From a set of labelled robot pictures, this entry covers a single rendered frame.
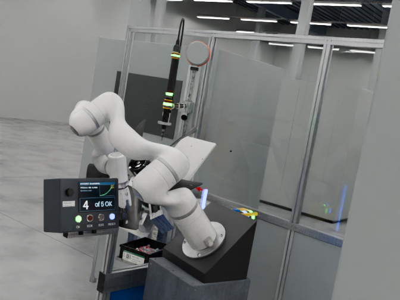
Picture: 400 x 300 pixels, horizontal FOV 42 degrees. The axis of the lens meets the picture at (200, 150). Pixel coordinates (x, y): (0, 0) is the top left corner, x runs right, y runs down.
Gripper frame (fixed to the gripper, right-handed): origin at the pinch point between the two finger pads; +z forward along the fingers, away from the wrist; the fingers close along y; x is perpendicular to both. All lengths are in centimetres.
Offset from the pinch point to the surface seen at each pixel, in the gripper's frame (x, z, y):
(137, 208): -10.8, 0.4, 1.2
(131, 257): 10.5, 11.7, -18.4
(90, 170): -12.0, -9.6, 41.7
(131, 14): -425, -49, 507
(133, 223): -3.8, 5.0, -3.1
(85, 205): 44, -33, -39
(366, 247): 112, -95, -176
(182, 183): -26.6, -12.2, -15.7
